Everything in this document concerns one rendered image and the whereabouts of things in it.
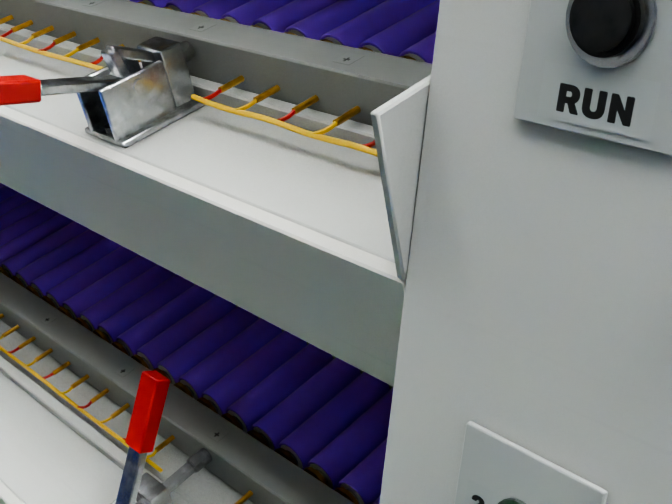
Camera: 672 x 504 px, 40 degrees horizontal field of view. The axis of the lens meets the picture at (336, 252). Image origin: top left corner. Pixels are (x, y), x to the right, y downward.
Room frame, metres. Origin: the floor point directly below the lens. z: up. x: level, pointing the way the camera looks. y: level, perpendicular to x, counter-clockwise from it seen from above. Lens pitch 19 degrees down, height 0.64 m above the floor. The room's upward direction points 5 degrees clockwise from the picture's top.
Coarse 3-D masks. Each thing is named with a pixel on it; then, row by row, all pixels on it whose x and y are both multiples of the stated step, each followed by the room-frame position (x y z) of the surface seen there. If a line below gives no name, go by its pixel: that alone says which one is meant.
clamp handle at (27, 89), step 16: (112, 64) 0.34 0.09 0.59; (0, 80) 0.31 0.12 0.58; (16, 80) 0.31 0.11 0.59; (32, 80) 0.32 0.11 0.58; (48, 80) 0.33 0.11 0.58; (64, 80) 0.33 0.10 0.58; (80, 80) 0.33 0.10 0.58; (96, 80) 0.34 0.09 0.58; (112, 80) 0.34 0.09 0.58; (0, 96) 0.31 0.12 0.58; (16, 96) 0.31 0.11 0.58; (32, 96) 0.32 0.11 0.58
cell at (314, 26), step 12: (348, 0) 0.39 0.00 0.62; (360, 0) 0.39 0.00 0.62; (372, 0) 0.39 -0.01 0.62; (384, 0) 0.40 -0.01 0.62; (324, 12) 0.38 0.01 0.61; (336, 12) 0.38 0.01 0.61; (348, 12) 0.38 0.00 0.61; (360, 12) 0.39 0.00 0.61; (300, 24) 0.37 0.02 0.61; (312, 24) 0.37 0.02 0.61; (324, 24) 0.37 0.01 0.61; (336, 24) 0.38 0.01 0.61; (312, 36) 0.37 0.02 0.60
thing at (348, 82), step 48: (0, 0) 0.48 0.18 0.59; (48, 0) 0.45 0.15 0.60; (96, 0) 0.43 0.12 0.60; (48, 48) 0.43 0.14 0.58; (96, 48) 0.43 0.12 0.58; (240, 48) 0.35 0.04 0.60; (288, 48) 0.34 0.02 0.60; (336, 48) 0.33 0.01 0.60; (192, 96) 0.35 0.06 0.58; (288, 96) 0.34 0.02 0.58; (336, 96) 0.32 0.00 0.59; (384, 96) 0.30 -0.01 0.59; (336, 144) 0.30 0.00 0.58
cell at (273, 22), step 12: (300, 0) 0.40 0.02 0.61; (312, 0) 0.40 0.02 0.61; (324, 0) 0.40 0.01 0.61; (336, 0) 0.41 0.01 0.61; (276, 12) 0.39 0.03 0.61; (288, 12) 0.39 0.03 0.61; (300, 12) 0.39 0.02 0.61; (312, 12) 0.40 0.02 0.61; (252, 24) 0.39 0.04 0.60; (264, 24) 0.38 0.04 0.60; (276, 24) 0.38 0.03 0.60; (288, 24) 0.39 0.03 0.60
